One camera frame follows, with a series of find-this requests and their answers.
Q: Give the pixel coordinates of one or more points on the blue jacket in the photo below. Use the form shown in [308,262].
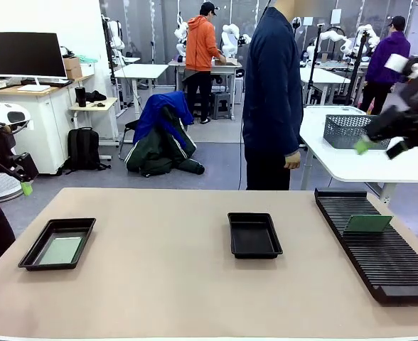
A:
[155,113]

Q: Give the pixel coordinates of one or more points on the black plastic ESD tray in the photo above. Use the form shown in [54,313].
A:
[255,238]
[70,227]

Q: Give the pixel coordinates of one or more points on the black chair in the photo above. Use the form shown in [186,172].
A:
[129,125]

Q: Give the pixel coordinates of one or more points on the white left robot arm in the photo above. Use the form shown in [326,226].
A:
[17,106]

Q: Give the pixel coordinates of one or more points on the black slotted PCB rack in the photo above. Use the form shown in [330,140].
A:
[390,263]

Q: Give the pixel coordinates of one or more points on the white round floor fan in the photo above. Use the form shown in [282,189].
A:
[6,190]

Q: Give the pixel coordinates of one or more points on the person in orange hoodie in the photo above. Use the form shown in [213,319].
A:
[200,42]

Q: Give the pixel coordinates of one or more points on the grey plastic mesh basket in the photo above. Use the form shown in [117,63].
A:
[344,131]

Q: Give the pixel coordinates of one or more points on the white table with clipped corners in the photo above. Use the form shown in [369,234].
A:
[354,167]

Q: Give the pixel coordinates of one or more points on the black tumbler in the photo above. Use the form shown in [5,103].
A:
[81,97]

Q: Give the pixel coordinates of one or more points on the person in navy jacket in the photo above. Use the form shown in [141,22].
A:
[271,89]

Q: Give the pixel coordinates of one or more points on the dark jacket with white stripes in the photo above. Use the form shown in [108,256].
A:
[159,152]

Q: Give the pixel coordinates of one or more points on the black monitor white stand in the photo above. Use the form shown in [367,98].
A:
[24,53]

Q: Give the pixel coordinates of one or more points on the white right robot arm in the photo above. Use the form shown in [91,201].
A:
[395,63]

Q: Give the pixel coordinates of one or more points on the white cabinet desk wooden top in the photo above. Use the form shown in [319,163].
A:
[49,124]

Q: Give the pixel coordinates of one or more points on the small white wood-top table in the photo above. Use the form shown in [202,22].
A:
[106,104]

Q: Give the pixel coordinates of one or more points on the white background table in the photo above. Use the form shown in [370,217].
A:
[322,76]
[141,69]
[226,69]

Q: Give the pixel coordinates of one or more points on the person's left forearm navy sleeve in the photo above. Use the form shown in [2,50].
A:
[292,135]

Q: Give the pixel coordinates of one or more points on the light grey step stool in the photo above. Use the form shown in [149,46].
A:
[222,104]

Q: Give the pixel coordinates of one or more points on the black backpack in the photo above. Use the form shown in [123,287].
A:
[84,149]

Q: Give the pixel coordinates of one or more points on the small brown cardboard box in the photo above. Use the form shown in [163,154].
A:
[72,69]

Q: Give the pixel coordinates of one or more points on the person in purple hoodie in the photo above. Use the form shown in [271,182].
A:
[386,60]

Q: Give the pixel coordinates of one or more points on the green perforated circuit board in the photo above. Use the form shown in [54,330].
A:
[61,250]
[369,223]

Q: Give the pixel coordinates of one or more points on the black keyboard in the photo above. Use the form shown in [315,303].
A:
[52,83]

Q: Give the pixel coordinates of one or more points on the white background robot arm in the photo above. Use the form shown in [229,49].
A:
[114,32]
[228,35]
[181,33]
[331,35]
[367,32]

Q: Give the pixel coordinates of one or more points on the person's left hand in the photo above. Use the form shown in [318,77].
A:
[292,160]

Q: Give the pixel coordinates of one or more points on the black pouch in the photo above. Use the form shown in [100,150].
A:
[97,96]

